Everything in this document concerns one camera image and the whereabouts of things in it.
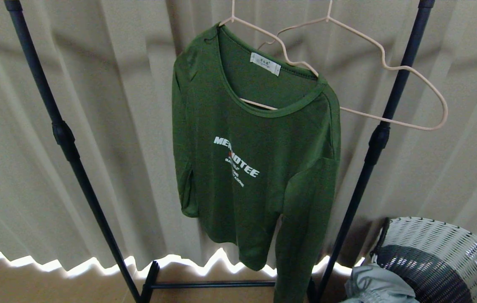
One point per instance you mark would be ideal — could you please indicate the green long-sleeved shirt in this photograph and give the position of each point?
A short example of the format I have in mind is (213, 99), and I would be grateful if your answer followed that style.
(242, 168)

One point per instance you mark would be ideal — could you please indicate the pink clothes hanger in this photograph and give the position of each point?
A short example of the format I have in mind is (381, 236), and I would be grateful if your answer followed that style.
(390, 119)
(258, 104)

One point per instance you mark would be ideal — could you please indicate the black clothes rack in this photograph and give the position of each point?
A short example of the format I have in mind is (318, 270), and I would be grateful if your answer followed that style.
(70, 147)

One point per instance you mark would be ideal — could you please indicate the white laundry basket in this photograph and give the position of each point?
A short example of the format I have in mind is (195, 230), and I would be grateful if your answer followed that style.
(444, 252)

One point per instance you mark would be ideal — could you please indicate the beige curtain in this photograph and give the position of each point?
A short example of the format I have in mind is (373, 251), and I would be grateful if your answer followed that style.
(95, 84)

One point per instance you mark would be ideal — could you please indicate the pale grey garment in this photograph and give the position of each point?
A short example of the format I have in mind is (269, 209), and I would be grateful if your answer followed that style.
(377, 286)

